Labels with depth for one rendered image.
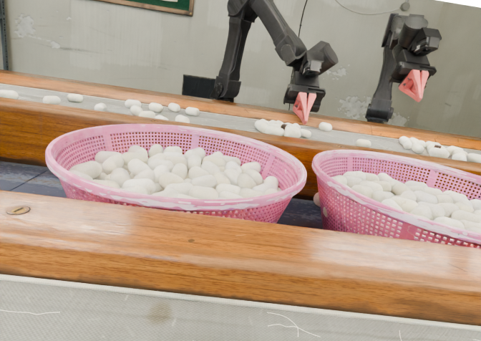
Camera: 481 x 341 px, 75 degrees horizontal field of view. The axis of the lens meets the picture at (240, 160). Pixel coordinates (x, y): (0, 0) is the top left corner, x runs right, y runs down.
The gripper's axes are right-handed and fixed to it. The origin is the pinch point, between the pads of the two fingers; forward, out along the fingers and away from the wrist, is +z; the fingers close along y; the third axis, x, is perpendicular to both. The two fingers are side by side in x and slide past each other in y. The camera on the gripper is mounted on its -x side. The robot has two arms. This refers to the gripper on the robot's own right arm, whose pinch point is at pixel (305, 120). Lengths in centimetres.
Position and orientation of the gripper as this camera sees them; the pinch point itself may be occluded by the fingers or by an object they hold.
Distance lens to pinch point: 82.3
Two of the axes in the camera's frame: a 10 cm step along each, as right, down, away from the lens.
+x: -1.1, 5.5, 8.3
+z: -0.8, 8.3, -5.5
